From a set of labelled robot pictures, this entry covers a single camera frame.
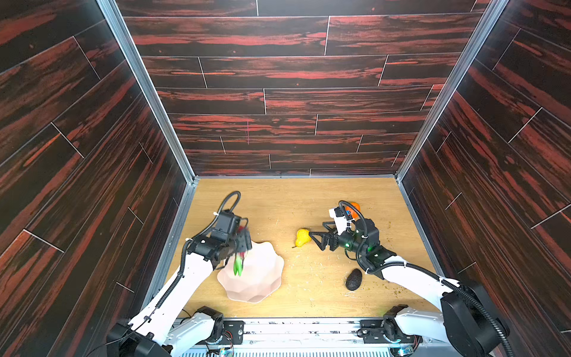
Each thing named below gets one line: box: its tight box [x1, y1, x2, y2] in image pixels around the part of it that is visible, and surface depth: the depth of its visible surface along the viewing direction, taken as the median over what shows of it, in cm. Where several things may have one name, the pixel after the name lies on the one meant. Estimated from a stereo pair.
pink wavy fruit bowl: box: [217, 240, 285, 305], surface depth 85 cm
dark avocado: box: [345, 268, 363, 291], surface depth 83 cm
